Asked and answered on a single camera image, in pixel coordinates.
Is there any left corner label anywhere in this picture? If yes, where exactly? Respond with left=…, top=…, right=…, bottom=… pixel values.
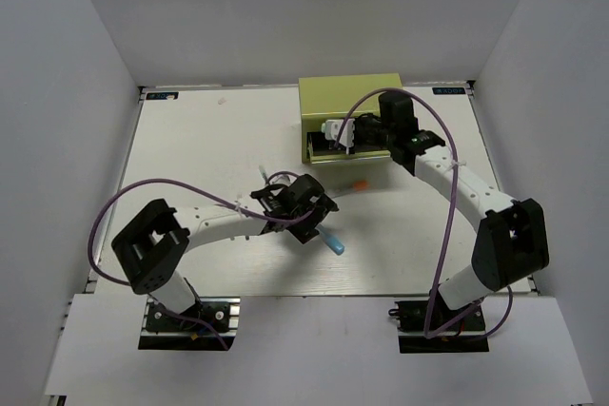
left=146, top=91, right=179, bottom=101

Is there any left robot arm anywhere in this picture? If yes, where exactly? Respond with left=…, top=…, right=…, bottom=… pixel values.
left=111, top=174, right=339, bottom=329

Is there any corner label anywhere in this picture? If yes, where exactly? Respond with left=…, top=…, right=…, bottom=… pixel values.
left=146, top=91, right=179, bottom=101
left=432, top=87, right=466, bottom=95

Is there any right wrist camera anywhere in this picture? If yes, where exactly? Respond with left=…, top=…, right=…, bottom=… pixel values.
left=321, top=118, right=355, bottom=154

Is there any right corner label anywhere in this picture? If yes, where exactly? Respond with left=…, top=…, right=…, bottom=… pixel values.
left=432, top=87, right=466, bottom=95

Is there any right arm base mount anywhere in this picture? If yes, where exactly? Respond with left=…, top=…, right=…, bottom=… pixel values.
left=388, top=299, right=489, bottom=355

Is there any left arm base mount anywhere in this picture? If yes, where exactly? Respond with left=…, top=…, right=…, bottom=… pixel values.
left=138, top=298, right=241, bottom=352

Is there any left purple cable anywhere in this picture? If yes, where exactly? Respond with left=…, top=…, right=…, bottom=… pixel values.
left=89, top=172, right=324, bottom=351

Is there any blue highlighter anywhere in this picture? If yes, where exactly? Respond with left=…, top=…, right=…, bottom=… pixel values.
left=317, top=224, right=345, bottom=256

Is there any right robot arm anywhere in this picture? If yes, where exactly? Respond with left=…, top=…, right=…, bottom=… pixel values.
left=361, top=88, right=550, bottom=329

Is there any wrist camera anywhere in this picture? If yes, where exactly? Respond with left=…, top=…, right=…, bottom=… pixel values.
left=321, top=118, right=355, bottom=154
left=266, top=172, right=291, bottom=190

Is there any orange cap highlighter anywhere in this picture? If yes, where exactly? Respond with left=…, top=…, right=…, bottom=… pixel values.
left=328, top=180, right=370, bottom=198

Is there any green pen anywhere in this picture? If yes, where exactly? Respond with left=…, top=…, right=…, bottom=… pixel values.
left=258, top=165, right=269, bottom=184

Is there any green metal drawer box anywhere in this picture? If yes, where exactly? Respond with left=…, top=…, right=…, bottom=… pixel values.
left=298, top=73, right=402, bottom=164

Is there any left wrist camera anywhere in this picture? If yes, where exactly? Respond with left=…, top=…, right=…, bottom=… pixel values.
left=266, top=172, right=291, bottom=190

